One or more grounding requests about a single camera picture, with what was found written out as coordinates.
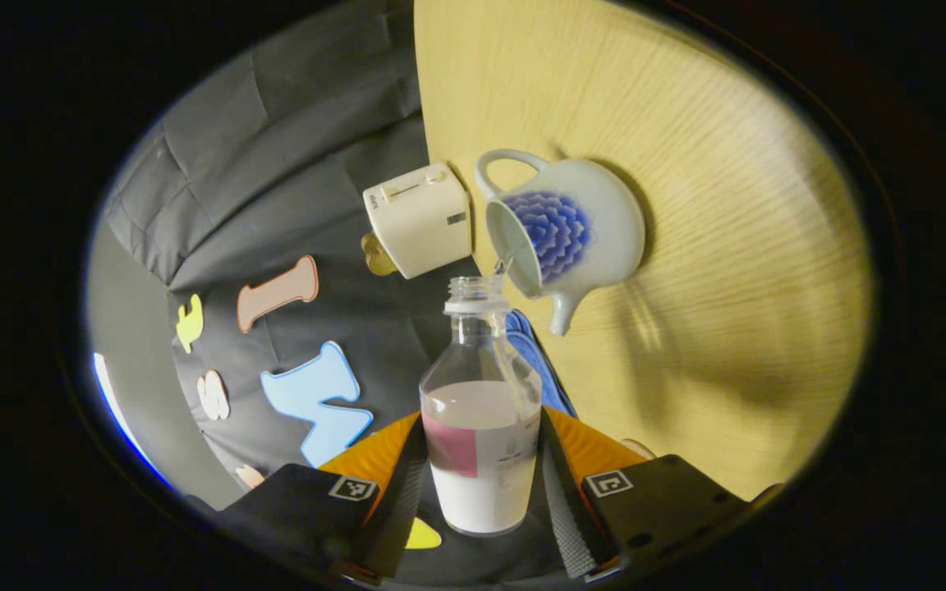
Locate white blue-flower teacup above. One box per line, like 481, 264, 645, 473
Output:
473, 149, 647, 337

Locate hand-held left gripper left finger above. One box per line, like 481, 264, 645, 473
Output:
186, 410, 429, 586

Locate clear plastic water bottle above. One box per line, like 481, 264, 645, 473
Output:
419, 276, 543, 537

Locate brown toast slices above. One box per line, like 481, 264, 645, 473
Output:
360, 231, 398, 277

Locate white toaster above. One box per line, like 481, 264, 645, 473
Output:
362, 162, 474, 280

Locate folded blue towel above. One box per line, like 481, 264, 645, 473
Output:
506, 309, 579, 419

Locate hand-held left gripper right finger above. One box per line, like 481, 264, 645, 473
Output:
540, 407, 784, 582

